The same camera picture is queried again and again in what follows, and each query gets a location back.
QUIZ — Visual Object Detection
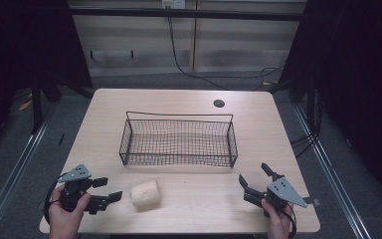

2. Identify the beige bread roll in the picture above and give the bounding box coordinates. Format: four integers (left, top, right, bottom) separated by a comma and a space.
129, 179, 163, 211

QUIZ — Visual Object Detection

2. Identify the black wire mesh basket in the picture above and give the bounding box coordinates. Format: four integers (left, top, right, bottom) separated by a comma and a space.
118, 111, 240, 169

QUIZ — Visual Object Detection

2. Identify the black horizontal frame bar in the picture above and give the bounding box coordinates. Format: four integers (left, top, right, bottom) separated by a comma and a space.
67, 7, 304, 22

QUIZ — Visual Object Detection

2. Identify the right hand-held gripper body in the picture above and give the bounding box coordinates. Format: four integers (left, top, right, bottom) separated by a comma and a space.
243, 176, 322, 219

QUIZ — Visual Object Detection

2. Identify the long black wall cable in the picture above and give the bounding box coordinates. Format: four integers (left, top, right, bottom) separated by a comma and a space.
166, 15, 287, 92

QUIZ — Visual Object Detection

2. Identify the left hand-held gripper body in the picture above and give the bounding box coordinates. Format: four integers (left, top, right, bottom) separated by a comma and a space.
57, 163, 111, 215

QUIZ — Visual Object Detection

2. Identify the bundle of black floor cables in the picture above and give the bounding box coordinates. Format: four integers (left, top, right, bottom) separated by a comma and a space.
289, 89, 324, 159

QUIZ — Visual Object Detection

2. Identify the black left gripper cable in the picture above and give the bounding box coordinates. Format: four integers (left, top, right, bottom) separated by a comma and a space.
42, 172, 68, 227

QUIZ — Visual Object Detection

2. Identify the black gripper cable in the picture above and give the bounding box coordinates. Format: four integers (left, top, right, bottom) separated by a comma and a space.
283, 201, 298, 239
42, 172, 68, 227

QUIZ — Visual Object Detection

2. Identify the dark curtain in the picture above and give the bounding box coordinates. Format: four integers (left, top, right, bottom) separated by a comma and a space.
0, 0, 94, 157
278, 0, 382, 200

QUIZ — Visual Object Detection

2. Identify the person's right hand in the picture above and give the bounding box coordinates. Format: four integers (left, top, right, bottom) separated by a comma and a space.
261, 197, 294, 239

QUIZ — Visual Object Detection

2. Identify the metal floor rail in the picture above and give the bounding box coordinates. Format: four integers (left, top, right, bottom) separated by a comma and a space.
292, 103, 373, 239
0, 105, 58, 239

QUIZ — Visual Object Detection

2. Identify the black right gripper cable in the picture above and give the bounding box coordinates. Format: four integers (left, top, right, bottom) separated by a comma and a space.
283, 201, 298, 239

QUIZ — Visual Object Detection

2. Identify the person's left hand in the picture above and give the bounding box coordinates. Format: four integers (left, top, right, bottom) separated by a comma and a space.
48, 183, 93, 239

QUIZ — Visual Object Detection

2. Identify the yellow floor tape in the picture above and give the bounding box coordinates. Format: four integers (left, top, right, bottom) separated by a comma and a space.
17, 99, 34, 113

